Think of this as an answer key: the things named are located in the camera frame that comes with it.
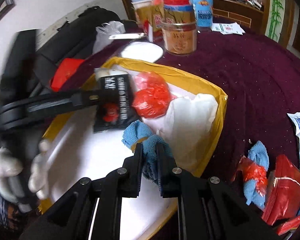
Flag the red plastic bag ball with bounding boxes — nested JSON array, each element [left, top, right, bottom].
[[132, 72, 177, 119]]

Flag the black backpack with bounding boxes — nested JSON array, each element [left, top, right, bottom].
[[0, 6, 120, 103]]

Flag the blue microfibre cloth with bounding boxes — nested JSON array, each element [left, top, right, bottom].
[[122, 120, 173, 184]]

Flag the blue label plastic jar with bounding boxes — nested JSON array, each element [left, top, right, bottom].
[[191, 0, 213, 29]]

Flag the white plastic sheet in box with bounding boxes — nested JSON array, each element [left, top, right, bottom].
[[142, 84, 218, 171]]

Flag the coloured felt sheets bag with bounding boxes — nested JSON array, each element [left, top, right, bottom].
[[276, 215, 300, 236]]

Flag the red foil pouch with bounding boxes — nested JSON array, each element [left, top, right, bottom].
[[262, 154, 300, 225]]

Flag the bamboo painted glass panel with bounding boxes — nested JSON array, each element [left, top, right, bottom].
[[264, 0, 286, 42]]

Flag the white round lid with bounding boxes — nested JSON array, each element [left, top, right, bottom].
[[120, 42, 164, 63]]

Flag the left white gloved hand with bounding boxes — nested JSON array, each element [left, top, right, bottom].
[[0, 139, 52, 204]]

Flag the orange powder plastic jar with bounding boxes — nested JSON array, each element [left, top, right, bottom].
[[161, 0, 197, 55]]

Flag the black snack packet red logo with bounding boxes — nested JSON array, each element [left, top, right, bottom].
[[93, 74, 140, 133]]

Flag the burgundy velvet tablecloth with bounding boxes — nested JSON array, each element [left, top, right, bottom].
[[59, 17, 300, 240]]

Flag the yellow lined storage box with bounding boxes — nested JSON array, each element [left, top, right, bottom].
[[38, 56, 228, 240]]

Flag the white leaflet on table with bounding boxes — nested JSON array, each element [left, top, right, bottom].
[[211, 22, 245, 35]]

